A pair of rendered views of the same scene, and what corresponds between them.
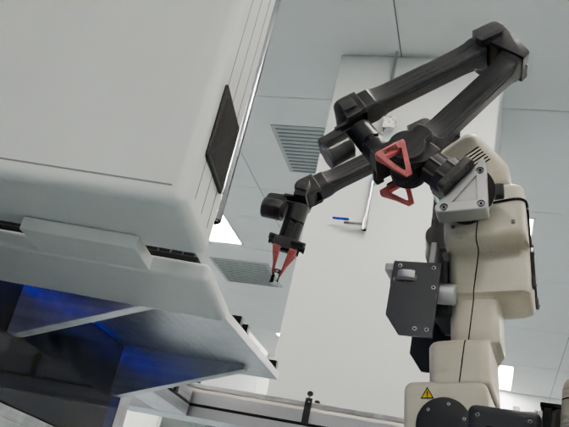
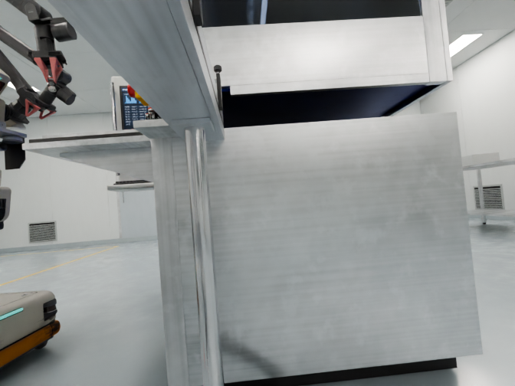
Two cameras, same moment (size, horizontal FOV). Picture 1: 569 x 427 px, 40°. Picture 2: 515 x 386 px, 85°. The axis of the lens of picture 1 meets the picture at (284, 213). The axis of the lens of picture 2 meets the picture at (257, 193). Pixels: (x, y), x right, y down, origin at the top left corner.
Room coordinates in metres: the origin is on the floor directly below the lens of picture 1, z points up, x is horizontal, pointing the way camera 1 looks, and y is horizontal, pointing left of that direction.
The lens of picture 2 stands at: (3.10, 0.27, 0.63)
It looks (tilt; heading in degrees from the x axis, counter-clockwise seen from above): 2 degrees up; 159
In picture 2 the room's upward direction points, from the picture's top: 5 degrees counter-clockwise
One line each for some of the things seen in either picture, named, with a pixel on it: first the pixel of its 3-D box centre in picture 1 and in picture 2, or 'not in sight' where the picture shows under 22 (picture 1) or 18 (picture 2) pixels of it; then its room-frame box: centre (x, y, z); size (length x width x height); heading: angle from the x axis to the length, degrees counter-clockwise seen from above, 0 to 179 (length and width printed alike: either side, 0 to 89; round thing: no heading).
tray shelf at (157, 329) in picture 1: (146, 320); (140, 158); (1.76, 0.26, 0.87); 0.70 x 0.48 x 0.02; 162
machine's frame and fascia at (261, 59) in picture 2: not in sight; (266, 70); (1.34, 1.09, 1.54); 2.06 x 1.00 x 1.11; 162
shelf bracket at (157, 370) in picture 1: (178, 380); (113, 168); (2.00, 0.17, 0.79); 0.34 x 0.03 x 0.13; 72
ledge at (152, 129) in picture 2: not in sight; (166, 129); (2.25, 0.34, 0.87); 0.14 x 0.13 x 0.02; 72
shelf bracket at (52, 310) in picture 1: (93, 314); not in sight; (1.52, 0.32, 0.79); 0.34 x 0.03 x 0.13; 72
